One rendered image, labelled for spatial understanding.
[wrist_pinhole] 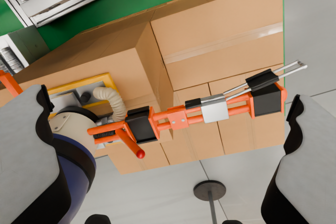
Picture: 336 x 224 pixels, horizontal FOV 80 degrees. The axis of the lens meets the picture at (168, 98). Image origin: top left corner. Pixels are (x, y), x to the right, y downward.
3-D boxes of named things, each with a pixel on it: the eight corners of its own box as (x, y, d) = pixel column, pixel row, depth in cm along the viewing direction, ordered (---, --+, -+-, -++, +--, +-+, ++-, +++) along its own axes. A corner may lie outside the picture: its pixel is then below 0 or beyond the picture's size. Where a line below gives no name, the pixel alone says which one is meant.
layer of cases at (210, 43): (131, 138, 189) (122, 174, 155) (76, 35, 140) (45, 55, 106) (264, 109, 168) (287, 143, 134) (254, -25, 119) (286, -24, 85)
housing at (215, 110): (203, 115, 62) (205, 125, 58) (198, 97, 58) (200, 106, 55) (226, 110, 61) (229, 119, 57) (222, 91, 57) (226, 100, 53)
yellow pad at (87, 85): (39, 117, 77) (31, 126, 72) (22, 95, 72) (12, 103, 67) (121, 96, 71) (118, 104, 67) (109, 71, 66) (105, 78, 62)
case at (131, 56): (81, 115, 126) (47, 168, 92) (42, 56, 106) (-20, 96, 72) (173, 90, 115) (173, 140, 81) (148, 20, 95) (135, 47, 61)
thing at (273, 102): (246, 109, 60) (252, 119, 55) (244, 88, 56) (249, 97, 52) (276, 102, 58) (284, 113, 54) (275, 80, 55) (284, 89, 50)
